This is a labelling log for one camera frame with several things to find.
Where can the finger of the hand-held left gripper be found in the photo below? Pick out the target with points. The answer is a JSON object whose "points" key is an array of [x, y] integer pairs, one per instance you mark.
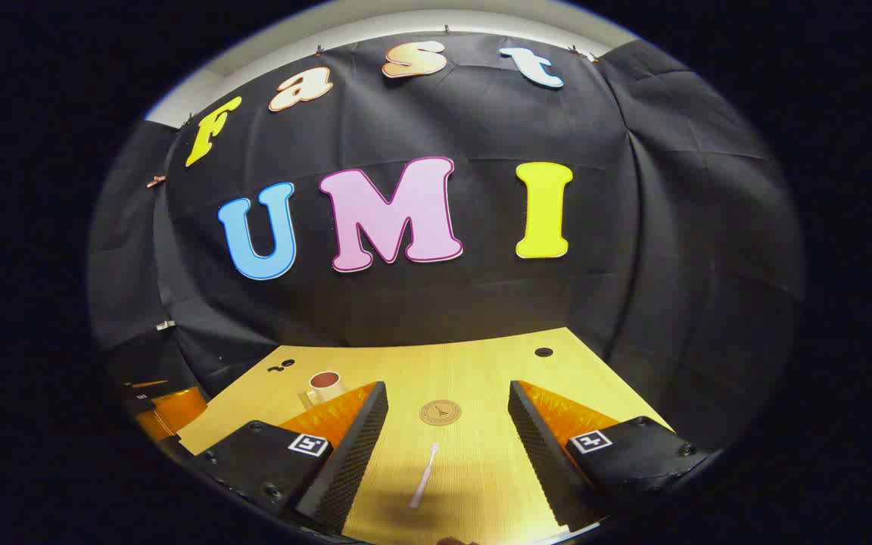
{"points": [[179, 412]]}

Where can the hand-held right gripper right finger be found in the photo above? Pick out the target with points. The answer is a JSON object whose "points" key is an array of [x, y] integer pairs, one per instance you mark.
{"points": [[546, 462]]}

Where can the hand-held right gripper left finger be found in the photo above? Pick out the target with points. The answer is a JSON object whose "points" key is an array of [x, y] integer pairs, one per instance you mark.
{"points": [[353, 462]]}

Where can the pink white toothbrush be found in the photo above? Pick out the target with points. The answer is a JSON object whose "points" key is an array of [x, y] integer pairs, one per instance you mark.
{"points": [[425, 477]]}

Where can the beige cup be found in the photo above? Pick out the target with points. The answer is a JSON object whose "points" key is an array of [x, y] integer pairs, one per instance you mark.
{"points": [[324, 386]]}

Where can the round brown coaster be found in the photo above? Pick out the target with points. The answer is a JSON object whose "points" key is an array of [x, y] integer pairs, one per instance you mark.
{"points": [[440, 412]]}

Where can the black backdrop cloth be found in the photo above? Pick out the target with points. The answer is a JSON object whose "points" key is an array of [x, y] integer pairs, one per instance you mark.
{"points": [[481, 303]]}

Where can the copper cloth clip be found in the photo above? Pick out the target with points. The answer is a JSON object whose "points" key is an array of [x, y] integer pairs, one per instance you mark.
{"points": [[156, 181]]}

